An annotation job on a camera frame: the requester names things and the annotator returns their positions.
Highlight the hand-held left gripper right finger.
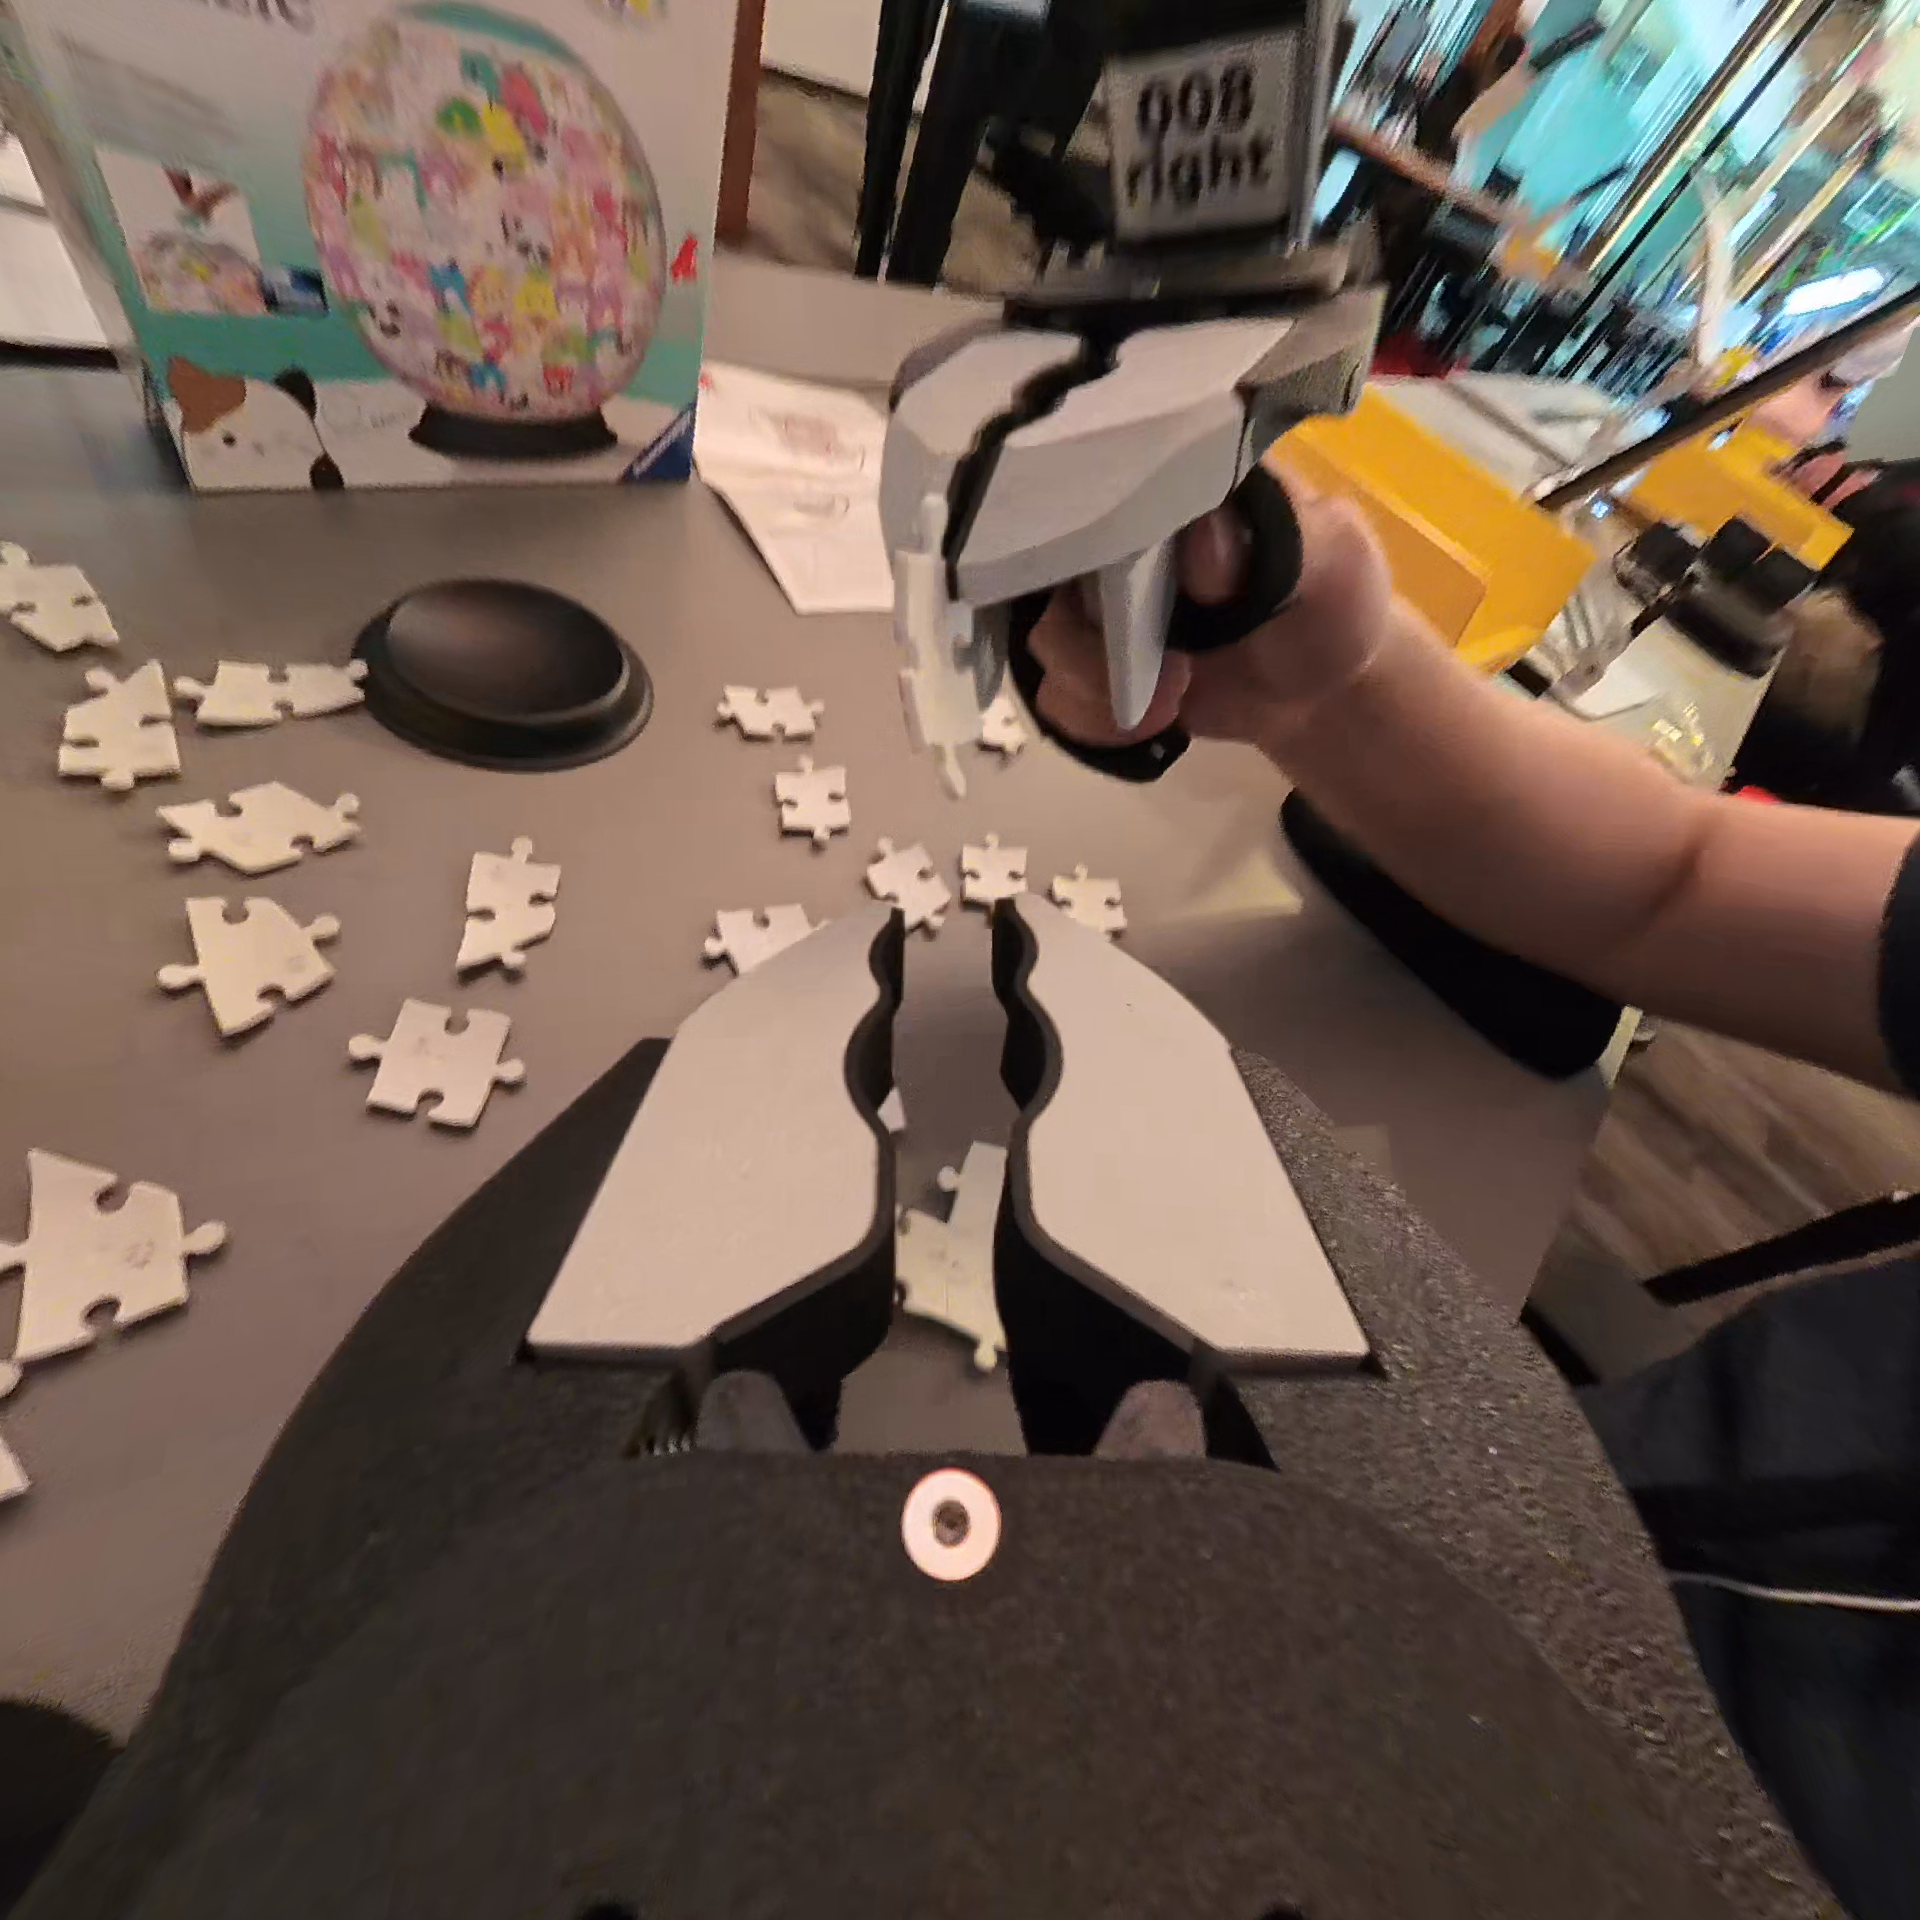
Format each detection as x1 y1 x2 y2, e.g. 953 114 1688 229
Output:
990 894 1383 1379

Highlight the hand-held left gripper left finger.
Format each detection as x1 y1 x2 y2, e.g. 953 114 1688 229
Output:
528 900 905 1372

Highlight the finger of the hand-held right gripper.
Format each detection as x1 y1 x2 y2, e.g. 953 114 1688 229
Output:
950 315 1295 613
878 323 1086 606

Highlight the joined white puzzle section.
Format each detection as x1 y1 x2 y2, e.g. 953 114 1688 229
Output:
894 495 1037 800

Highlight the group of white puzzle pieces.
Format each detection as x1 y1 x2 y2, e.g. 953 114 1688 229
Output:
0 540 1132 1502

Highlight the person's right forearm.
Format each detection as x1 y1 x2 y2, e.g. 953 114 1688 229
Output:
1274 630 1920 1093

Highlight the black round ball stand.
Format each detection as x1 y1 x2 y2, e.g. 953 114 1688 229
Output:
351 579 655 773

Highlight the colourful puzzle ball box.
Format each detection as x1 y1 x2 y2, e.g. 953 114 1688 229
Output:
0 0 740 495

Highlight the person's right hand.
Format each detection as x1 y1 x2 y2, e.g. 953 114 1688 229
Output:
1026 464 1400 755

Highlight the white instruction leaflet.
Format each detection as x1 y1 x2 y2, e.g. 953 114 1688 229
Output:
693 358 905 618

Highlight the black tripod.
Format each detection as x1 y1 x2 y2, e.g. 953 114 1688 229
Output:
853 0 1116 291

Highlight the yellow plastic bin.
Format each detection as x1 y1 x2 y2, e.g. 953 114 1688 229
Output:
1274 384 1599 671
1628 438 1855 567

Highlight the thin black pole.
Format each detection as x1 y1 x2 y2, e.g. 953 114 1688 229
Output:
1528 298 1920 515

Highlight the person's dark jacket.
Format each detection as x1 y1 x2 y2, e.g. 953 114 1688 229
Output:
1558 832 1920 1920

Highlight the brown wooden post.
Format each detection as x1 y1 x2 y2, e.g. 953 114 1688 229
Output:
716 0 770 252

